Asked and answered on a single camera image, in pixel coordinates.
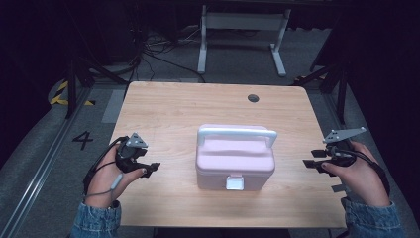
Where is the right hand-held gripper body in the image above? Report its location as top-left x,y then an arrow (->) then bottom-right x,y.
321,126 -> 368,168

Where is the person's right hand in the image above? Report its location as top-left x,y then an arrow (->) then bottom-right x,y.
321,141 -> 391,208

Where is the bundle of black floor cables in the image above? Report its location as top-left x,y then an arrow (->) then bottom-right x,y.
122,19 -> 207,100

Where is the grey cable with inline piece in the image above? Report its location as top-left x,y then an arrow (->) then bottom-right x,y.
83,173 -> 125,203

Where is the pink box with white handle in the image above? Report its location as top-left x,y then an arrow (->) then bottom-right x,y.
194,123 -> 278,192

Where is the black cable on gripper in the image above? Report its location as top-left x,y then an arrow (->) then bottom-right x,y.
336,149 -> 392,196
82,136 -> 131,196

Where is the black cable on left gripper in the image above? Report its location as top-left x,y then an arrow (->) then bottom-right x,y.
82,136 -> 131,196

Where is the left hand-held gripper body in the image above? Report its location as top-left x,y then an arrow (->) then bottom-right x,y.
115,132 -> 150,174

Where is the metal floor rail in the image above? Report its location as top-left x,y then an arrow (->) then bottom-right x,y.
0,87 -> 95,238

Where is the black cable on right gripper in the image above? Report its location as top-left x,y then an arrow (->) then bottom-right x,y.
336,149 -> 392,196

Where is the white metal table frame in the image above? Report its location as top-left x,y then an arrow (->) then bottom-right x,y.
196,4 -> 292,78

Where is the person's left hand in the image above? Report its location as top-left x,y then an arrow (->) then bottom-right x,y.
84,144 -> 149,210

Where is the black tripod stand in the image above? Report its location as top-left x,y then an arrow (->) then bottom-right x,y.
291,60 -> 350,126
63,54 -> 129,121

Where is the yellow and black floor tape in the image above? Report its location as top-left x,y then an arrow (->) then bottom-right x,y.
49,79 -> 97,107

